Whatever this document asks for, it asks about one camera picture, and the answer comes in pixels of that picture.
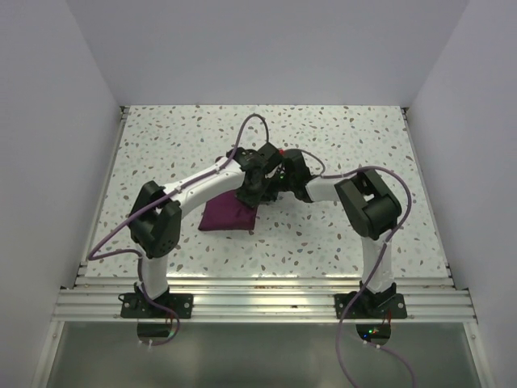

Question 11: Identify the purple surgical cloth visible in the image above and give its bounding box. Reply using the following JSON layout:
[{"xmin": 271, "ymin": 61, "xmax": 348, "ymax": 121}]
[{"xmin": 198, "ymin": 190, "xmax": 258, "ymax": 232}]

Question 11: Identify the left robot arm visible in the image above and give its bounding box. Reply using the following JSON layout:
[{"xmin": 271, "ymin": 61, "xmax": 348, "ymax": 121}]
[{"xmin": 128, "ymin": 143, "xmax": 283, "ymax": 318}]

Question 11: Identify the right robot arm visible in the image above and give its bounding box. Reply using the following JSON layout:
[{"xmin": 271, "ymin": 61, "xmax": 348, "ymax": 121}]
[{"xmin": 267, "ymin": 149, "xmax": 407, "ymax": 319}]

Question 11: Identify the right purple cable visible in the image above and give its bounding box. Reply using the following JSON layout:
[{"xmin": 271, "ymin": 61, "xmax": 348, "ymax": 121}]
[{"xmin": 301, "ymin": 149, "xmax": 417, "ymax": 388}]

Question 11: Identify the purple cable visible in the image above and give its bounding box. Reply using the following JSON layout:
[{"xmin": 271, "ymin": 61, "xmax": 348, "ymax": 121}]
[
  {"xmin": 87, "ymin": 114, "xmax": 272, "ymax": 347},
  {"xmin": 301, "ymin": 149, "xmax": 417, "ymax": 388}
]

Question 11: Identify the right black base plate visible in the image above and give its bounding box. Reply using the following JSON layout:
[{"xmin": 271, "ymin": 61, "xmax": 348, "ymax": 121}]
[{"xmin": 334, "ymin": 289, "xmax": 408, "ymax": 319}]

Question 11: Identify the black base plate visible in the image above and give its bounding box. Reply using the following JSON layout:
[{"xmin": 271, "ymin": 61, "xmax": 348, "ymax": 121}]
[
  {"xmin": 118, "ymin": 292, "xmax": 194, "ymax": 319},
  {"xmin": 334, "ymin": 289, "xmax": 408, "ymax": 319}
]

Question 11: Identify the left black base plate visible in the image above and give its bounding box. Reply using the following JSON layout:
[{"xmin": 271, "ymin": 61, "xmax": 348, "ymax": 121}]
[{"xmin": 118, "ymin": 292, "xmax": 194, "ymax": 319}]

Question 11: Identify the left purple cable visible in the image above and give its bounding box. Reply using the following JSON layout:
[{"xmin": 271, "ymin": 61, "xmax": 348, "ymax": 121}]
[{"xmin": 87, "ymin": 114, "xmax": 272, "ymax": 347}]

